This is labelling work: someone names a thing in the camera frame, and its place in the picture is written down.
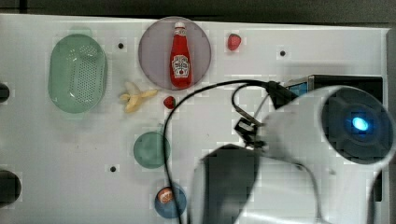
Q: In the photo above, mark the black toaster oven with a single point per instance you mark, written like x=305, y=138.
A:
x=342, y=80

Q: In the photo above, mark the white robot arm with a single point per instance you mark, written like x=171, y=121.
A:
x=263, y=185

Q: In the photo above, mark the black robot base upper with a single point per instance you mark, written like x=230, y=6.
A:
x=4, y=92

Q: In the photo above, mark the black robot base lower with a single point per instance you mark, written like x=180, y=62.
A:
x=10, y=188

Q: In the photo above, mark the small red strawberry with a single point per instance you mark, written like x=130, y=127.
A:
x=170, y=102

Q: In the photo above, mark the red ketchup bottle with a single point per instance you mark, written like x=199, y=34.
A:
x=180, y=59

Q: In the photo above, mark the peeled banana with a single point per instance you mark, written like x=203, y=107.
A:
x=134, y=97

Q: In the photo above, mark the grey round plate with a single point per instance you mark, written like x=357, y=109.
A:
x=154, y=51

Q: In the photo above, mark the large red strawberry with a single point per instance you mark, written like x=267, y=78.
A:
x=234, y=41

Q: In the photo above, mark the orange slice toy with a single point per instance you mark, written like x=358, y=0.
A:
x=165, y=195

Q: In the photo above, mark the green perforated colander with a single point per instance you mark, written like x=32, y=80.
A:
x=77, y=74

